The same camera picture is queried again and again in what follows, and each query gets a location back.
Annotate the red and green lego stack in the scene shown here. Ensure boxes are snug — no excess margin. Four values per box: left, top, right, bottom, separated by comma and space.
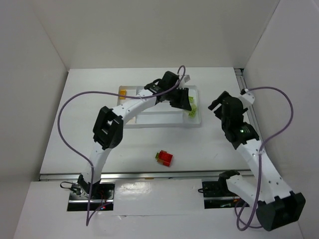
155, 150, 173, 167

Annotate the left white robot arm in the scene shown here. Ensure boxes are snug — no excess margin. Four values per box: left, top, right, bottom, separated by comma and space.
78, 71, 191, 196

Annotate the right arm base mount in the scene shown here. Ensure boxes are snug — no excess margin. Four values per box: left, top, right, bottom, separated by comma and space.
197, 181, 244, 209

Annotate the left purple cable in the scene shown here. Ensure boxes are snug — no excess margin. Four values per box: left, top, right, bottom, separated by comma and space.
57, 65, 186, 227

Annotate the aluminium rail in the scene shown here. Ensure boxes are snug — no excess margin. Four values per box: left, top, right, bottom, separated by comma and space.
234, 67, 265, 147
38, 169, 252, 185

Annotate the light green lego brick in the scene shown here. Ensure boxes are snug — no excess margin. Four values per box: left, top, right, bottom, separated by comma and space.
188, 97, 194, 104

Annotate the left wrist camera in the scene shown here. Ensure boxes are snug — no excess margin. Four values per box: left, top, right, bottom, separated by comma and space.
183, 75, 190, 83

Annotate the purple cable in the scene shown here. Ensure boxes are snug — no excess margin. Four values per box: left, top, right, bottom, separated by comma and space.
235, 86, 295, 230
57, 65, 186, 227

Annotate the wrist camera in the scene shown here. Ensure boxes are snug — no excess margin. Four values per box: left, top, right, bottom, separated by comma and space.
183, 75, 190, 83
239, 89, 255, 107

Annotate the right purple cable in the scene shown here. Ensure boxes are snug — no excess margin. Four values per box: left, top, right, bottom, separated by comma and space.
235, 86, 295, 230

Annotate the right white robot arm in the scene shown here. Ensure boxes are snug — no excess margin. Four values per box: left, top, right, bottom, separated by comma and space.
208, 89, 306, 231

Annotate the small yellow lego brick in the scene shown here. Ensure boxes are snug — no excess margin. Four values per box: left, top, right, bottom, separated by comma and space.
119, 90, 127, 100

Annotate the aluminium rail front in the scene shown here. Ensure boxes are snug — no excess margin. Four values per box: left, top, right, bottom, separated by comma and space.
38, 169, 252, 185

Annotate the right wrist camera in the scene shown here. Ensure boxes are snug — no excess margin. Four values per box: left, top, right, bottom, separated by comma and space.
239, 89, 255, 107

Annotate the white compartment tray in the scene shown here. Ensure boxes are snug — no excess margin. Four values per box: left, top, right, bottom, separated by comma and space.
125, 85, 201, 128

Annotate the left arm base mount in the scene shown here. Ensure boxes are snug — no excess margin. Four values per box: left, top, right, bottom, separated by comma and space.
59, 181, 116, 212

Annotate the aluminium rail right side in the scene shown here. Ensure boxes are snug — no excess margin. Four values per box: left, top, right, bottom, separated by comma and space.
234, 67, 265, 147

